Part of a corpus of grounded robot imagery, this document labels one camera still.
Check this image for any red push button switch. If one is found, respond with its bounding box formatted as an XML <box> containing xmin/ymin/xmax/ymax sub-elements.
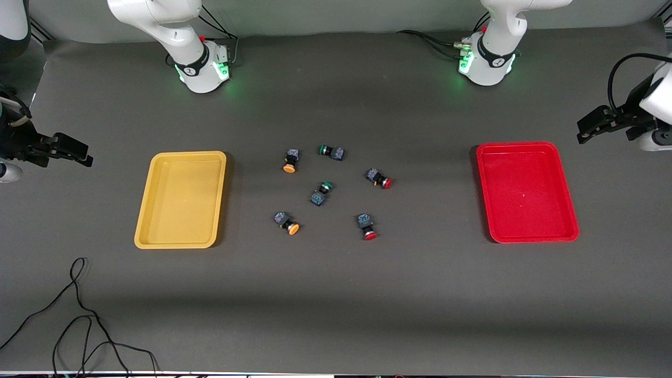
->
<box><xmin>365</xmin><ymin>168</ymin><xmax>394</xmax><ymax>190</ymax></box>
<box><xmin>357</xmin><ymin>213</ymin><xmax>379</xmax><ymax>241</ymax></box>

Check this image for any red plastic tray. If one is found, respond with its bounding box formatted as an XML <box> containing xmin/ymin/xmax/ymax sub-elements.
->
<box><xmin>476</xmin><ymin>141</ymin><xmax>580</xmax><ymax>244</ymax></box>

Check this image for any yellow plastic tray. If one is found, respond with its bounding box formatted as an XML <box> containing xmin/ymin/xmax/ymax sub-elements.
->
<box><xmin>134</xmin><ymin>151</ymin><xmax>227</xmax><ymax>249</ymax></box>

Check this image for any dark grey table mat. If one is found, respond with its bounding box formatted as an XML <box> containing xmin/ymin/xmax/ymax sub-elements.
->
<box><xmin>0</xmin><ymin>18</ymin><xmax>672</xmax><ymax>376</ymax></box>

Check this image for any aluminium frame rail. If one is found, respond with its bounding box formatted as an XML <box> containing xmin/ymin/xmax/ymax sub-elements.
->
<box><xmin>29</xmin><ymin>17</ymin><xmax>56</xmax><ymax>43</ymax></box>

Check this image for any loose thin black cable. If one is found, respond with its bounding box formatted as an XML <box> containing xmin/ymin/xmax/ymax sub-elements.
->
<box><xmin>0</xmin><ymin>257</ymin><xmax>158</xmax><ymax>378</ymax></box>

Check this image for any black right arm base cable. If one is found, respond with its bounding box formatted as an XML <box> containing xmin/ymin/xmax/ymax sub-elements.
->
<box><xmin>199</xmin><ymin>5</ymin><xmax>240</xmax><ymax>66</ymax></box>

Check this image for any black arm base cable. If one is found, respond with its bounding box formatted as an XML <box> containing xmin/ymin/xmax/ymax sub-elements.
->
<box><xmin>199</xmin><ymin>5</ymin><xmax>240</xmax><ymax>66</ymax></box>
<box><xmin>397</xmin><ymin>30</ymin><xmax>471</xmax><ymax>59</ymax></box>

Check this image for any black left arm base cable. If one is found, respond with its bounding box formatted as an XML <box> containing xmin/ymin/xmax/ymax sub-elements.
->
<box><xmin>397</xmin><ymin>30</ymin><xmax>471</xmax><ymax>59</ymax></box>

